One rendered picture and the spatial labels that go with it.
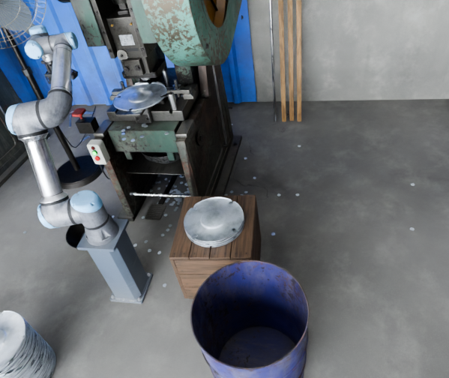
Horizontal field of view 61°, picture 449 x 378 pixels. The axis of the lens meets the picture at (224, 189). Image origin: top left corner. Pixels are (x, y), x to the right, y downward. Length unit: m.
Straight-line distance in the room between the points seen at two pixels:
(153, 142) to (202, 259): 0.72
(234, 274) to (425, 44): 2.29
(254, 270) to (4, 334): 1.10
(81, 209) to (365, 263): 1.41
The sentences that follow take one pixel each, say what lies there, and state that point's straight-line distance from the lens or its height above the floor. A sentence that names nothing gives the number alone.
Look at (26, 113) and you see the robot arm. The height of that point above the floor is 1.04.
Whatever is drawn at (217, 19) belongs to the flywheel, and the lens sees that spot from 2.08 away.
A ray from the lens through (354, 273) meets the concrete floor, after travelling 2.10.
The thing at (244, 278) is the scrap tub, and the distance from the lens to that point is 1.62.
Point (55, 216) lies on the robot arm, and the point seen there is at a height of 0.64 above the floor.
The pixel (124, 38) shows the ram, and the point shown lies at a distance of 2.05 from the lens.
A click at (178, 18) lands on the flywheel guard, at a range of 1.55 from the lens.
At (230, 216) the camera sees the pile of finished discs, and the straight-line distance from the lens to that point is 1.83.
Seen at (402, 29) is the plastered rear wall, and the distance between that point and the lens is 3.18.
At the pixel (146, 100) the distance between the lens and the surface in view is 2.06.
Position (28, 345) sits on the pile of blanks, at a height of 0.26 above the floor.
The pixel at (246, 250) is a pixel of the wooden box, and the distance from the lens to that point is 1.73.
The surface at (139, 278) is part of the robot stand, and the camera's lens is 2.08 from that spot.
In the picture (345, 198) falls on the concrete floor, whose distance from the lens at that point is 2.45.
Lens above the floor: 1.70
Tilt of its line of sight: 41 degrees down
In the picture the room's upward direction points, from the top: 11 degrees counter-clockwise
